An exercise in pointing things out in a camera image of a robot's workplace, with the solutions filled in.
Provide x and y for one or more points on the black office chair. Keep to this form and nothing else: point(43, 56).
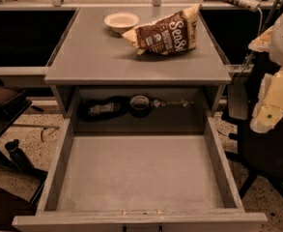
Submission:
point(260, 153)

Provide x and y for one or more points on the grey open drawer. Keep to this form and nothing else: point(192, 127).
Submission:
point(155, 183)

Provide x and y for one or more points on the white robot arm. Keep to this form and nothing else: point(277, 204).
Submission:
point(268, 111)

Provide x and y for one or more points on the brown and yellow chip bag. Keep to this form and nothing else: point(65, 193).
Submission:
point(171, 34)

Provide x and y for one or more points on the black tape roll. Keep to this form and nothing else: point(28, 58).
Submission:
point(139, 106)

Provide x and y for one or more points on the grey counter cabinet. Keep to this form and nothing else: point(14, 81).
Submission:
point(91, 55)

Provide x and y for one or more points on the white bowl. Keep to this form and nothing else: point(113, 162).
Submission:
point(121, 22)

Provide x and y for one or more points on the black stand with dark tray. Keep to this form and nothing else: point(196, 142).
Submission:
point(13, 103)

